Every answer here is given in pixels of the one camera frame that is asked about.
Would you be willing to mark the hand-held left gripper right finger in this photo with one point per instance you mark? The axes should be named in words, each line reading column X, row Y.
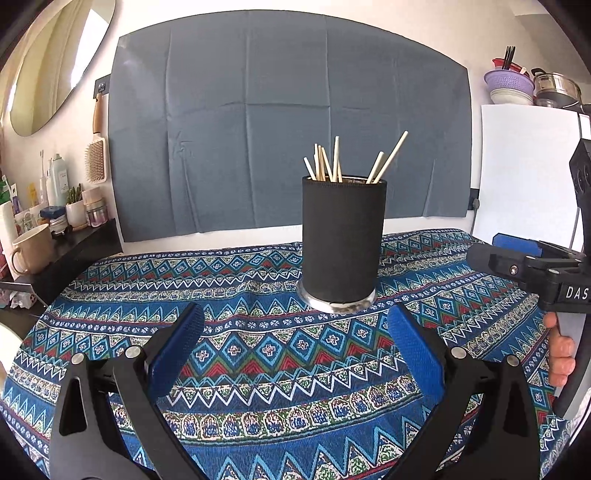
column 415, row 355

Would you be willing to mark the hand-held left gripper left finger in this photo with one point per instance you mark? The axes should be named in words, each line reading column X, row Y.
column 178, row 350

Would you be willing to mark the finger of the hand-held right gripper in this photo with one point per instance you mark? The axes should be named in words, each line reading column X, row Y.
column 503, row 265
column 517, row 243

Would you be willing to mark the black cylindrical utensil holder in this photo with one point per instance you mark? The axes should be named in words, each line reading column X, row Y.
column 341, row 240

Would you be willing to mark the bunch of wooden chopsticks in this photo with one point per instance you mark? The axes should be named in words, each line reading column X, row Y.
column 336, row 159

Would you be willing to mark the person's right hand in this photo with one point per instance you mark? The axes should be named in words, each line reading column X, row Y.
column 561, row 360

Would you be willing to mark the white board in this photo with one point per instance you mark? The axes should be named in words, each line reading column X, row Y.
column 521, row 175

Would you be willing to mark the blue patterned tablecloth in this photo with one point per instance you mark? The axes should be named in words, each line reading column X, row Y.
column 277, row 360

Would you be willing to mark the black side shelf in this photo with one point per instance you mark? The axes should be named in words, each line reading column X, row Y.
column 78, row 249

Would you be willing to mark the white bowl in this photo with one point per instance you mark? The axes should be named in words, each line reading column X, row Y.
column 510, row 98

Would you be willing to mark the pink jar with beige lid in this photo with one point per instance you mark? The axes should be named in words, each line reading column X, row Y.
column 97, row 217

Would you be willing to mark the steel pot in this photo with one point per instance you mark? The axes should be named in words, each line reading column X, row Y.
column 556, row 87

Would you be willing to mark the purple colander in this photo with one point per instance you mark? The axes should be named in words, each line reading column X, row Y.
column 508, row 82

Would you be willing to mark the tissue pack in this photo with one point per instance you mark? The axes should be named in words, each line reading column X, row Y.
column 21, row 300

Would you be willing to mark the succulent in white pot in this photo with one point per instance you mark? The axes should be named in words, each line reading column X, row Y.
column 76, row 214

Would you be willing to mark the white chair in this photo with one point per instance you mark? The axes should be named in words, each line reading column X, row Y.
column 7, row 350

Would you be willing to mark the beige mug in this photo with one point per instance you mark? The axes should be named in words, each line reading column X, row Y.
column 34, row 249

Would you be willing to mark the red plastic container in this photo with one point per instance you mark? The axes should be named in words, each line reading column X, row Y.
column 498, row 63

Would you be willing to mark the dark chopsticks in container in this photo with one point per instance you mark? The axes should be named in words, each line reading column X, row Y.
column 509, row 57

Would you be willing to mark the blue tin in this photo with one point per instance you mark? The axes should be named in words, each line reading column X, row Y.
column 51, row 212

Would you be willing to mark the white bottle with grey cap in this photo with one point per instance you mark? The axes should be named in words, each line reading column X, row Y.
column 57, row 184

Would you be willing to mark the wooden hairbrush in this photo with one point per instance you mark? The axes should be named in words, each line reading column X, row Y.
column 96, row 161

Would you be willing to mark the white electric toothbrush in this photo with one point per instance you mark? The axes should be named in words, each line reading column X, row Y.
column 43, row 184

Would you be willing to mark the green package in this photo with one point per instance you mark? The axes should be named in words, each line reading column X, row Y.
column 3, row 191

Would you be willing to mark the grey wall cloth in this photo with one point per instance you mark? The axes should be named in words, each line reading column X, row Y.
column 254, row 115

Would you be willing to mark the oval wall mirror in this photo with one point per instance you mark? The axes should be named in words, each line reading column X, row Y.
column 55, row 64

